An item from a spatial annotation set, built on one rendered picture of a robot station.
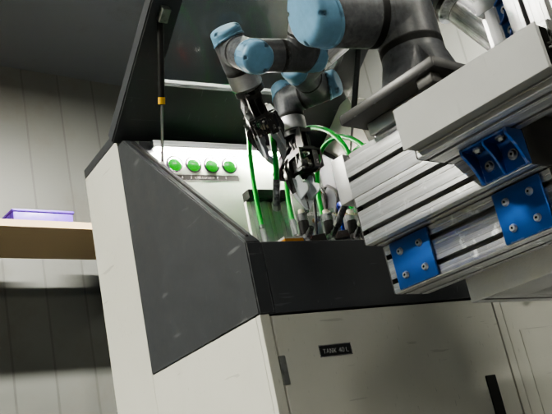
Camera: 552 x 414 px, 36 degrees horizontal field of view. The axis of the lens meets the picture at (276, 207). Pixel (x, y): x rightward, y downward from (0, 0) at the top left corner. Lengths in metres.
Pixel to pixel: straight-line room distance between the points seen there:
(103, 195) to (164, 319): 0.53
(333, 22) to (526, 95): 0.40
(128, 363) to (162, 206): 0.49
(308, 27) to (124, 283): 1.15
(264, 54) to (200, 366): 0.73
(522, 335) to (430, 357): 0.32
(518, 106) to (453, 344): 0.93
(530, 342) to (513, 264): 0.78
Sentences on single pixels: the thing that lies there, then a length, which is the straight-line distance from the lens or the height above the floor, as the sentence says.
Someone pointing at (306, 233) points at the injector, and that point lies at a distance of 2.20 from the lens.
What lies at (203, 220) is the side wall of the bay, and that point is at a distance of 1.96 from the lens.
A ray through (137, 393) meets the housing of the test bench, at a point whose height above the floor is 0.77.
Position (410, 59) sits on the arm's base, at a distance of 1.48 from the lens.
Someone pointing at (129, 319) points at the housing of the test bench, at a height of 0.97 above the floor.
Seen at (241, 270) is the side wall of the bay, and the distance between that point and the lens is 1.80.
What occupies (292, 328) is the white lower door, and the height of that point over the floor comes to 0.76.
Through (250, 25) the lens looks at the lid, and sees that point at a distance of 2.41.
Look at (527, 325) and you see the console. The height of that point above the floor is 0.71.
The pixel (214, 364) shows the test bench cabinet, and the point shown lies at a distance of 1.94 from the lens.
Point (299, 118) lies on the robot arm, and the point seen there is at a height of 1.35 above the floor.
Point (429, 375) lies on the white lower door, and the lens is 1.97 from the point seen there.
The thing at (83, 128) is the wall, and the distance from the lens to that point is 4.58.
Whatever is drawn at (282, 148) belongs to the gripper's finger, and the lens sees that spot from 2.08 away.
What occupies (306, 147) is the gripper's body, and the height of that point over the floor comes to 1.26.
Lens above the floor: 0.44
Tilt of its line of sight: 18 degrees up
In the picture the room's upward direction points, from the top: 12 degrees counter-clockwise
